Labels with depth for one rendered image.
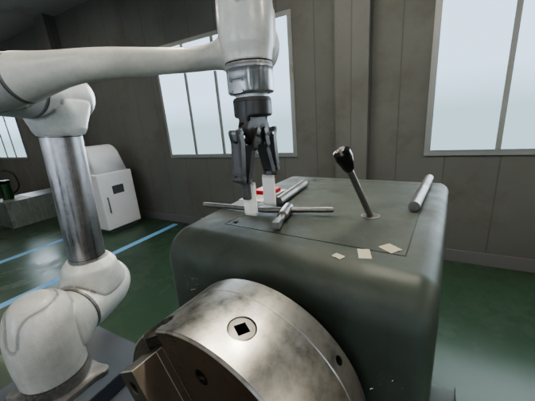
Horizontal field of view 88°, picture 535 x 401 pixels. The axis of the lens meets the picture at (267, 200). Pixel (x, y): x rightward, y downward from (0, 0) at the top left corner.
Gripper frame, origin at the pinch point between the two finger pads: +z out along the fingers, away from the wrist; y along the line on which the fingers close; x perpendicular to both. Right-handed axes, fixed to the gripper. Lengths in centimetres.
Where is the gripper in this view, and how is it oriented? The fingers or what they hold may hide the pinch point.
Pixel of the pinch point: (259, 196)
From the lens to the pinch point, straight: 59.3
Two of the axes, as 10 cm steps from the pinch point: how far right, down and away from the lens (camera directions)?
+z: 0.7, 9.6, 2.8
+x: 8.4, 0.9, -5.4
